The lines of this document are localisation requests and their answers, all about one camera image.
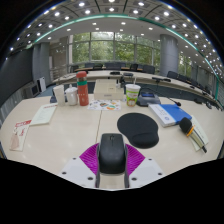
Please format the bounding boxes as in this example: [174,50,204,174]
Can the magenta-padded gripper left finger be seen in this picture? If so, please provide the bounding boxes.
[58,143,101,189]

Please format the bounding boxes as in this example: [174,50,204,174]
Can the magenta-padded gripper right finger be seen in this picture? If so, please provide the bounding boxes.
[123,143,166,189]

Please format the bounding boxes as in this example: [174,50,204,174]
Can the black computer mouse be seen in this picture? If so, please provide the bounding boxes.
[96,133,128,175]

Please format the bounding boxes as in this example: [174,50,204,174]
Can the black mouse pad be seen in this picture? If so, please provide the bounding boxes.
[116,112,160,150]

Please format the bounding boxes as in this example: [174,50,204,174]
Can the blue and white book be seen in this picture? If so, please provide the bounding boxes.
[147,103,193,128]

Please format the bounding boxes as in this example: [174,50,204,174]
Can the black handheld microphone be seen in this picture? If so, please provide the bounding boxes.
[179,116,208,154]

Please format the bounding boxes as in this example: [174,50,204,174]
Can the grey gooseneck microphone console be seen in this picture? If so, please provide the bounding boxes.
[135,87,183,108]

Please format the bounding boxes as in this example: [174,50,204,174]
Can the white booklet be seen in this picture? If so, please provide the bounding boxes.
[29,103,58,127]

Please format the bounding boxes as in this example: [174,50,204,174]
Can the white lidded mug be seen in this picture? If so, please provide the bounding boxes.
[64,86,79,107]

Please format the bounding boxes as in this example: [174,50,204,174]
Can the printed paper cup with straw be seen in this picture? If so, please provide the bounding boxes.
[125,77,142,108]

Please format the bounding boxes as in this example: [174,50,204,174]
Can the red bottle with green band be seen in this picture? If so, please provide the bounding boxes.
[75,70,90,107]

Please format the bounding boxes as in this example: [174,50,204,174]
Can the white paper cup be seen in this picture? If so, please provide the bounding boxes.
[52,84,67,107]

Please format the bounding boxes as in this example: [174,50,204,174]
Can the cream compartment box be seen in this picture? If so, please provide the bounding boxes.
[93,78,125,101]

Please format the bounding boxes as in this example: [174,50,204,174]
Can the red and white leaflet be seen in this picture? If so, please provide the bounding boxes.
[9,119,33,152]

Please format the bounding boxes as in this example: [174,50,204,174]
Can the long curved conference desk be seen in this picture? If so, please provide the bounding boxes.
[53,69,223,109]

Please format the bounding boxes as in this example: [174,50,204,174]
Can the black desk microphone units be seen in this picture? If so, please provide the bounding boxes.
[109,70,172,84]

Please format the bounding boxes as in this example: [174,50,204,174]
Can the dark office chairs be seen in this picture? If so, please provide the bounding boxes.
[69,61,224,111]

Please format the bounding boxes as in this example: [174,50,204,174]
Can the ceiling lights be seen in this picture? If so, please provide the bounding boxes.
[8,0,224,73]

